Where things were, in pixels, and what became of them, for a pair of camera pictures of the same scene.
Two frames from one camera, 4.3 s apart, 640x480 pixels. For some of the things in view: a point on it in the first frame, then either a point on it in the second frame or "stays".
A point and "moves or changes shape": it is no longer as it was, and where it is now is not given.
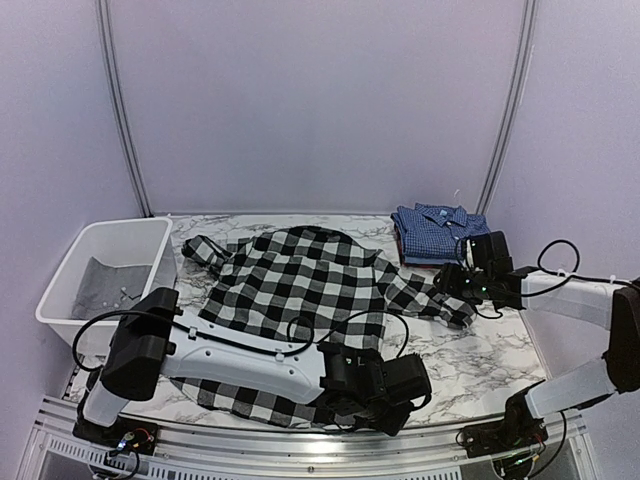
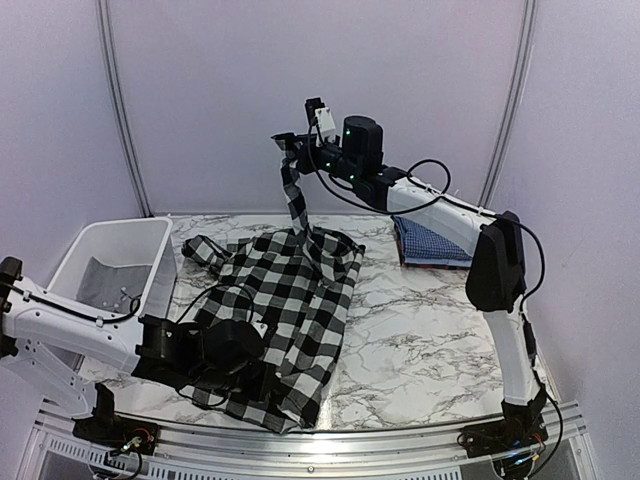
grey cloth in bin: [106, 288] stays
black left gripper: [393, 426] -> [260, 389]
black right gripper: [448, 282] -> [304, 153]
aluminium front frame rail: [193, 452] stays
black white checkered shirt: [315, 285] moves or changes shape
